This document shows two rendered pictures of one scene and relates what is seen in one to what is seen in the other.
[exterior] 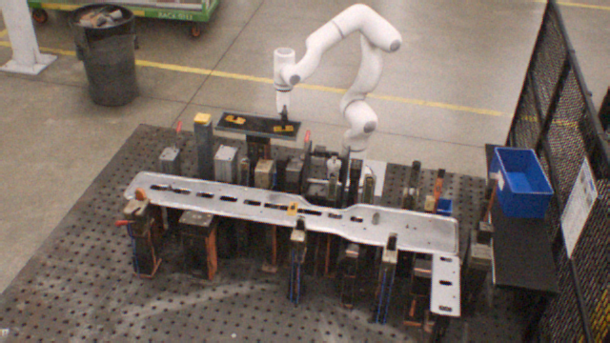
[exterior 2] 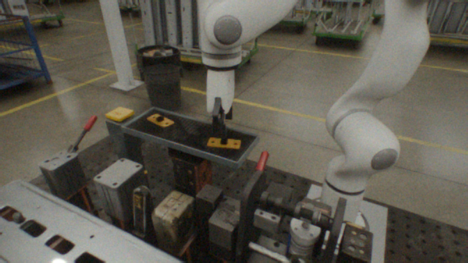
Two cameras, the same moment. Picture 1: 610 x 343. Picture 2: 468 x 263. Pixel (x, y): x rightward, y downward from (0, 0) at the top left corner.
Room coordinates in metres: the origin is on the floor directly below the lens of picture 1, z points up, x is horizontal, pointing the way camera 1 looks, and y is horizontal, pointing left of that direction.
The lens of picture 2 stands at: (1.64, -0.10, 1.56)
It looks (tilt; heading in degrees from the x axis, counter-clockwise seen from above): 32 degrees down; 17
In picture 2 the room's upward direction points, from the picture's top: straight up
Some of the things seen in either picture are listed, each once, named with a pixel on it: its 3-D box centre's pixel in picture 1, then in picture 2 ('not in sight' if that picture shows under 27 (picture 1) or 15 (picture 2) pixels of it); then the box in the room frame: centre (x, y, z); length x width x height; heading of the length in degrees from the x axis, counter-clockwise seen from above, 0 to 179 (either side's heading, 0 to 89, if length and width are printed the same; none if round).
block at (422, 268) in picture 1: (416, 292); not in sight; (1.56, -0.47, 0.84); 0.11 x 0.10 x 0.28; 170
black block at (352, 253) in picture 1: (350, 276); not in sight; (1.63, -0.21, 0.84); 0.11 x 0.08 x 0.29; 170
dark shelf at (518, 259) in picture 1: (516, 209); not in sight; (1.88, -0.89, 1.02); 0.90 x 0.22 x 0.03; 170
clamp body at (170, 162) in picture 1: (173, 185); (76, 201); (2.11, 0.58, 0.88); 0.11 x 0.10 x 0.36; 170
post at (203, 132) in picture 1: (205, 160); (134, 171); (2.25, 0.45, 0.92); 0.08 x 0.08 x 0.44; 80
